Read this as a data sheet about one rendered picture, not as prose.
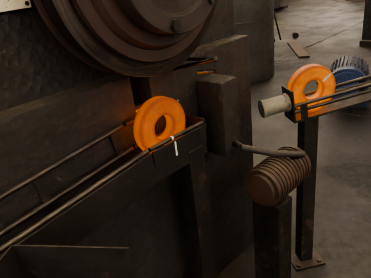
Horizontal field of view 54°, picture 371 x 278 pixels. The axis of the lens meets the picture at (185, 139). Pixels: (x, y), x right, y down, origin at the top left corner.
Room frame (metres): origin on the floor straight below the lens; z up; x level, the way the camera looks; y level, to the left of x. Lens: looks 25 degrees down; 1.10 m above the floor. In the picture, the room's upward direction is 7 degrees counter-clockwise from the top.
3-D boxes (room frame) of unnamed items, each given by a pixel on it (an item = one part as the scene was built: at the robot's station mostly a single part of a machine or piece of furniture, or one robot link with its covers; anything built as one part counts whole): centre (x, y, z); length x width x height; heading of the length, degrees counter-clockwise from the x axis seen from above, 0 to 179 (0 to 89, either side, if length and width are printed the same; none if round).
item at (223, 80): (1.04, -0.11, 0.68); 0.11 x 0.08 x 0.24; 43
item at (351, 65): (2.70, -1.31, 0.17); 0.57 x 0.31 x 0.34; 153
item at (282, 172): (0.99, -0.28, 0.27); 0.22 x 0.13 x 0.53; 133
